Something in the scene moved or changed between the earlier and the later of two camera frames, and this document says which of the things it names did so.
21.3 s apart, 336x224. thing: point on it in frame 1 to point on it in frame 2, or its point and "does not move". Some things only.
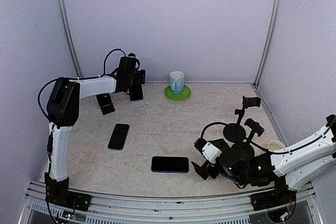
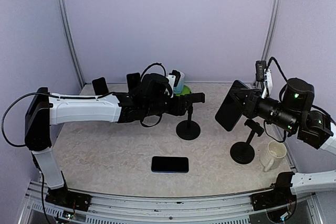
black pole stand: x=235 y=132 to x=189 y=129
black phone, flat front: x=170 y=164 does not move
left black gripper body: x=140 y=79 to x=178 y=108
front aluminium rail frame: x=112 y=210 does not move
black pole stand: x=244 y=148 does not move
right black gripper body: x=212 y=174 to x=252 y=111
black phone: x=118 y=139 to x=231 y=111
